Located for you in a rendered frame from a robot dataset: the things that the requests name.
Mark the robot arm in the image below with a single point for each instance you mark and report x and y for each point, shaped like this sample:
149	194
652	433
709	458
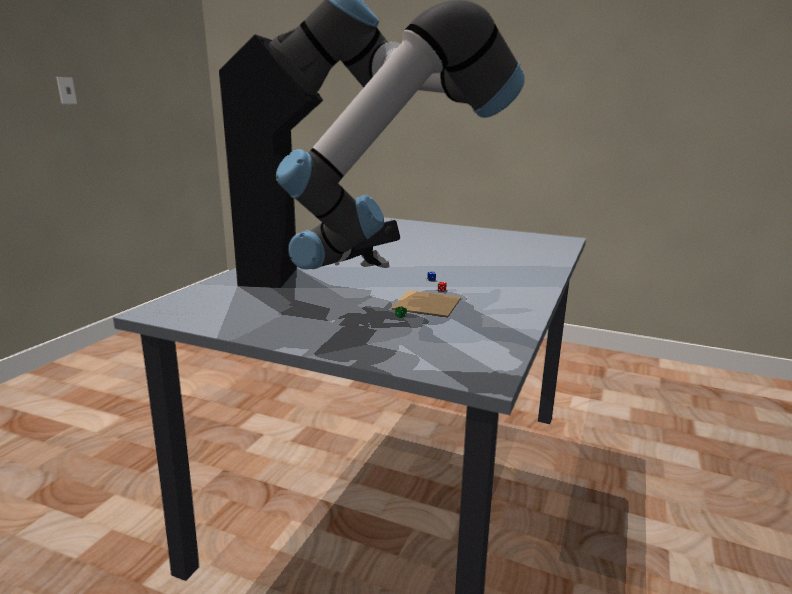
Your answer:
486	76

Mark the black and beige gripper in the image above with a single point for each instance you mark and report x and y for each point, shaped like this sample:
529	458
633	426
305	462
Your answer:
370	257

